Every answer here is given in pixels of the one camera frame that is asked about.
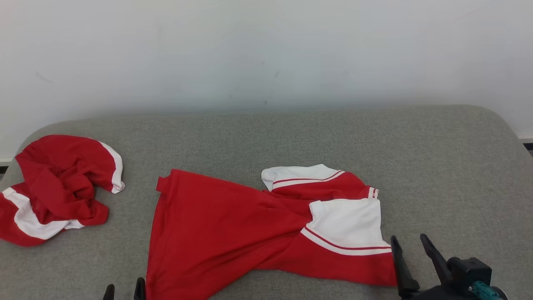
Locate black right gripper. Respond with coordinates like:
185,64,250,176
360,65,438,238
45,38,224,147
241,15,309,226
391,233,479,300

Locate red white striped jersey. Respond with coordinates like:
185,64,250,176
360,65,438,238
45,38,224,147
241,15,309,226
146,164,398,300

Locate red white shorts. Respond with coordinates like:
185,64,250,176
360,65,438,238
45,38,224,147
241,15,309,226
0,134,125,247

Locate teal cable connector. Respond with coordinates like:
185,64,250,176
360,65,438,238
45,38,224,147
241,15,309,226
468,280,500,300

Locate white wall baseboard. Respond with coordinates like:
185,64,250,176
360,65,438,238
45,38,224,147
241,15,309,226
0,135,533,167

